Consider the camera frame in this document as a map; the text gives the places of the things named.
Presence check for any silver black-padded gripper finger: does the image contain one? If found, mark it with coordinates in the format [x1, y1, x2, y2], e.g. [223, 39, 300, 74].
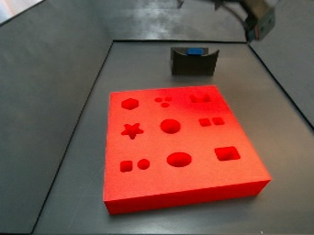
[212, 0, 223, 10]

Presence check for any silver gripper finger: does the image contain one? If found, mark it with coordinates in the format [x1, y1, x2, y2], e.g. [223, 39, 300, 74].
[176, 0, 184, 8]

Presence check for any blue square-circle object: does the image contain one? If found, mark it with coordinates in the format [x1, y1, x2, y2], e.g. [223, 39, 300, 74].
[187, 48, 203, 56]

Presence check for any black curved fixture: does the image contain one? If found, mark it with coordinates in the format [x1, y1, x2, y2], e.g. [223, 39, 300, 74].
[171, 47, 219, 76]

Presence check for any red foam shape block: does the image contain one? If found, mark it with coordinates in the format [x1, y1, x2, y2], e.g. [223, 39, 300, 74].
[102, 85, 271, 215]

